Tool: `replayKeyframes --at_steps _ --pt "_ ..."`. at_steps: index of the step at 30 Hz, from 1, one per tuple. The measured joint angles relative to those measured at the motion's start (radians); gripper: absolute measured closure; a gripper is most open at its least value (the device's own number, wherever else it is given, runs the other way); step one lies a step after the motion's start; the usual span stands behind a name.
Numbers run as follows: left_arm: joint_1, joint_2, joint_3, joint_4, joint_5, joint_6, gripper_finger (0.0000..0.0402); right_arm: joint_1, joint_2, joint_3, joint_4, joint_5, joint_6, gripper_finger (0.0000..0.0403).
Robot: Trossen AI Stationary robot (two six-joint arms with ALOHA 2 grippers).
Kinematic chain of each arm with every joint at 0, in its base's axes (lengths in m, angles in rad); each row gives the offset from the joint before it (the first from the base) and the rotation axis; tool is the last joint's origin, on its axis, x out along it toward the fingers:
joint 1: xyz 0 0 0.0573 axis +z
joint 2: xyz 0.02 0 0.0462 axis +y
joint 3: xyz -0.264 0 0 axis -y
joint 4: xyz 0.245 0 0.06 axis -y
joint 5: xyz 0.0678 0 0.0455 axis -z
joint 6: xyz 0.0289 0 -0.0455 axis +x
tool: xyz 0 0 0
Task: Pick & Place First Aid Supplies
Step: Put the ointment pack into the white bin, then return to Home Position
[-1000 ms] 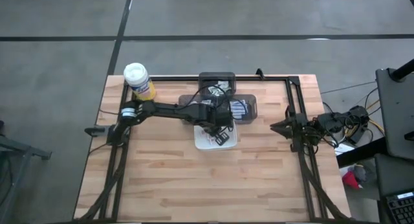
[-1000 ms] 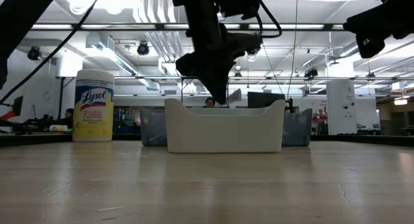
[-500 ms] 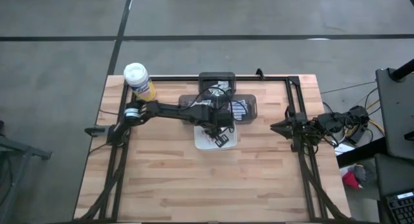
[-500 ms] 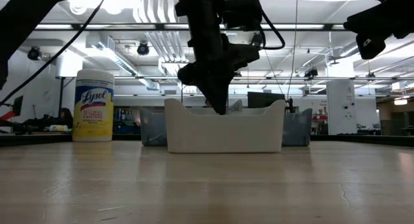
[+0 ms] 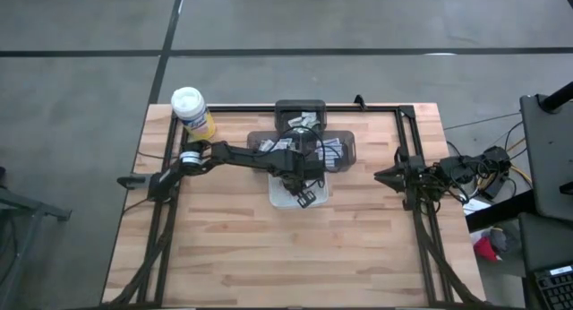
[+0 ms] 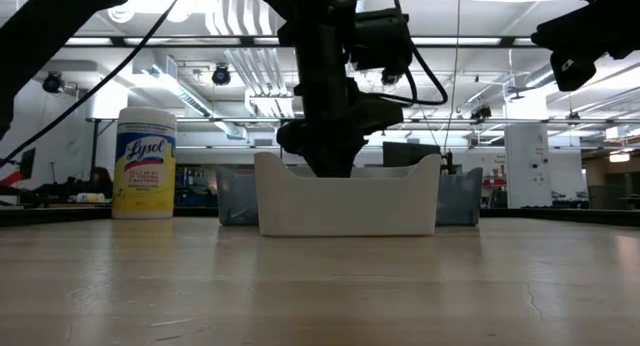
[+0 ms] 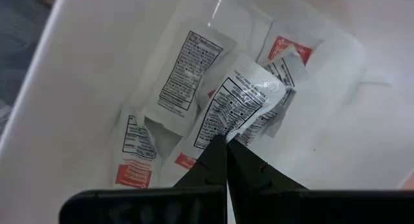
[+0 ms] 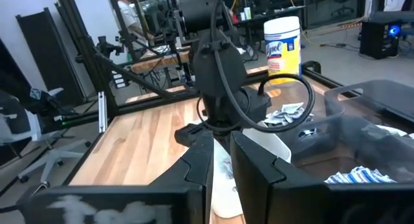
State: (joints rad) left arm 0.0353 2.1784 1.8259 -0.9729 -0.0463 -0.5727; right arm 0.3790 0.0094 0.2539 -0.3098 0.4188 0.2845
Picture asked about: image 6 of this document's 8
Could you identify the black computer monitor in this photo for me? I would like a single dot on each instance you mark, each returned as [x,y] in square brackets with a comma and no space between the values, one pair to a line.
[410,153]

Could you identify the blue storage shelf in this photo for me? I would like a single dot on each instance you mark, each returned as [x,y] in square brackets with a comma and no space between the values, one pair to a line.
[195,191]

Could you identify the white plastic bin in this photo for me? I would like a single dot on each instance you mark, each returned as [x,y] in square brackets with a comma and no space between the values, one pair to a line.
[345,206]

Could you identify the yellow Lysol wipes canister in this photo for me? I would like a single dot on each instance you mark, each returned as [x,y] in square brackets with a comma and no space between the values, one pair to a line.
[145,186]

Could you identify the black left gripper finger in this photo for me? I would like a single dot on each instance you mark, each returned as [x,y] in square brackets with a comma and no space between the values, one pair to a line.
[324,166]
[346,161]

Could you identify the white square column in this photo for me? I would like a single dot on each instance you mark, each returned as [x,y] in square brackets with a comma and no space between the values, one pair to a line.
[525,176]

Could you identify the black hanging camera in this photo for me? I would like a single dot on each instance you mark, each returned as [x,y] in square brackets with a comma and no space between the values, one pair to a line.
[390,77]

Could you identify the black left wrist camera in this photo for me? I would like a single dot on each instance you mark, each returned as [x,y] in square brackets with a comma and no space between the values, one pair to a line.
[382,41]

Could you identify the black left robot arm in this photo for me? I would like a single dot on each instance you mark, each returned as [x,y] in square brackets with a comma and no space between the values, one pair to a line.
[50,26]

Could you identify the black ceiling spotlight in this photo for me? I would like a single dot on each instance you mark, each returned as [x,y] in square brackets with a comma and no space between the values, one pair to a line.
[52,82]
[220,75]
[480,113]

